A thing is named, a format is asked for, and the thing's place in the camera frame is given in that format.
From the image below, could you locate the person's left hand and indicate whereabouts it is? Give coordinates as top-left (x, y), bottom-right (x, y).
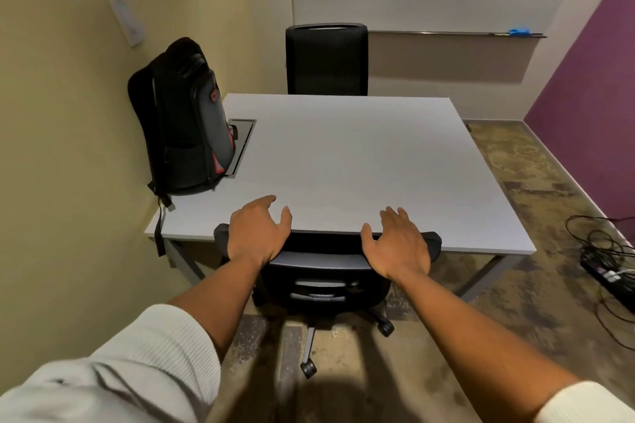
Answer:
top-left (227, 195), bottom-right (293, 270)

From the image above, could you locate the person's right hand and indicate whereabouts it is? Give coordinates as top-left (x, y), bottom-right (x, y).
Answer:
top-left (360, 207), bottom-right (432, 283)

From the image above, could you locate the person's right forearm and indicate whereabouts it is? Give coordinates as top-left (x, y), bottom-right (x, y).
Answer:
top-left (392, 268), bottom-right (582, 421)

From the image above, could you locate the person's left forearm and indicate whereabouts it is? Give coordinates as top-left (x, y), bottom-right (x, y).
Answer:
top-left (168, 257), bottom-right (265, 364)

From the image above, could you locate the black office chair with castors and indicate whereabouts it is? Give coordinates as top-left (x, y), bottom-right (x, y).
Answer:
top-left (214, 223), bottom-right (442, 380)

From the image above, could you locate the grey metal table leg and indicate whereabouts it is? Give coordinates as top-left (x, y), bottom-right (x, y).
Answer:
top-left (454, 253), bottom-right (523, 302)
top-left (163, 238), bottom-right (207, 286)

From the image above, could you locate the black backpack with red accents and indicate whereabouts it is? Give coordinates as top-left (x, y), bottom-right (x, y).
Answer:
top-left (127, 37), bottom-right (238, 258)

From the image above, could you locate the black mesh-back office chair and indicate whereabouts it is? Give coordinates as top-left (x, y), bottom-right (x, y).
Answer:
top-left (285, 23), bottom-right (369, 96)

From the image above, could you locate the metal whiteboard tray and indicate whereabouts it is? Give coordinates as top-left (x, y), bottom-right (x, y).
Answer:
top-left (369, 30), bottom-right (547, 39)

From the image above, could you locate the white knit sweater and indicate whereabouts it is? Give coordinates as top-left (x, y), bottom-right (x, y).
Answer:
top-left (0, 304), bottom-right (635, 423)

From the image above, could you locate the black power strip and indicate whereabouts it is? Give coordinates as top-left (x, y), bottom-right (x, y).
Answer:
top-left (580, 251), bottom-right (635, 313)

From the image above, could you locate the black table cable hatch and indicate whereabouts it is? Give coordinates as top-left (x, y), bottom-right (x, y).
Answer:
top-left (224, 119), bottom-right (257, 178)

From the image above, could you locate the tangle of black cables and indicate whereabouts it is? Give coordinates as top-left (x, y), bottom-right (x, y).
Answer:
top-left (566, 214), bottom-right (635, 339)

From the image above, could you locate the white wall plate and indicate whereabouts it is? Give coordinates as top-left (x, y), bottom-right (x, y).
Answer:
top-left (108, 0), bottom-right (146, 48)

